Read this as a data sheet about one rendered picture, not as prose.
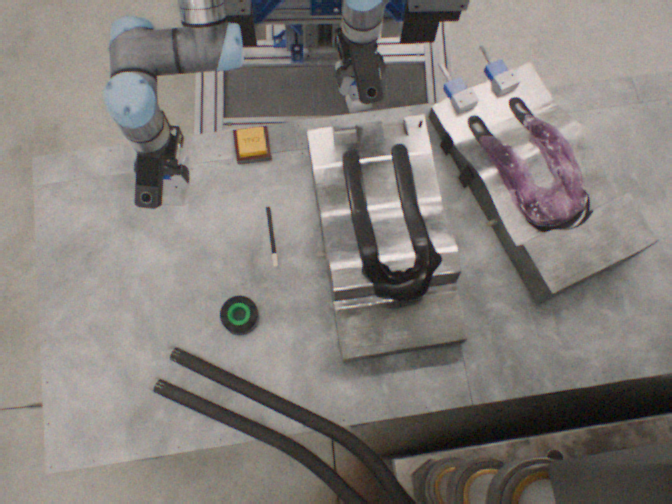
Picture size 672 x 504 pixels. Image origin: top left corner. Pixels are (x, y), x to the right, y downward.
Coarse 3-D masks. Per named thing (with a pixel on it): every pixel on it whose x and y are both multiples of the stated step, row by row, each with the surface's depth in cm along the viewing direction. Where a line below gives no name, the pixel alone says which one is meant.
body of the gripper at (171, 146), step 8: (176, 128) 133; (176, 136) 132; (168, 144) 132; (176, 144) 132; (152, 152) 125; (160, 152) 126; (168, 152) 131; (176, 152) 132; (168, 160) 131; (176, 160) 133; (168, 168) 132
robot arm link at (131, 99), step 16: (112, 80) 111; (128, 80) 111; (144, 80) 112; (112, 96) 110; (128, 96) 110; (144, 96) 111; (112, 112) 111; (128, 112) 110; (144, 112) 112; (160, 112) 118; (128, 128) 115; (144, 128) 116; (160, 128) 120
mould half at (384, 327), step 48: (384, 144) 154; (336, 192) 151; (384, 192) 152; (432, 192) 152; (336, 240) 146; (384, 240) 145; (432, 240) 144; (336, 288) 141; (432, 288) 148; (384, 336) 145; (432, 336) 146
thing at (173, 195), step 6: (180, 150) 148; (168, 180) 143; (168, 186) 143; (174, 186) 143; (180, 186) 143; (168, 192) 143; (174, 192) 143; (180, 192) 143; (186, 192) 148; (162, 198) 144; (168, 198) 144; (174, 198) 143; (180, 198) 143; (162, 204) 147; (168, 204) 147; (174, 204) 147; (180, 204) 146
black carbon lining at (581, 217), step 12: (516, 108) 162; (528, 108) 161; (468, 120) 160; (480, 120) 160; (480, 132) 160; (588, 204) 153; (576, 216) 153; (588, 216) 150; (540, 228) 152; (552, 228) 152; (564, 228) 152
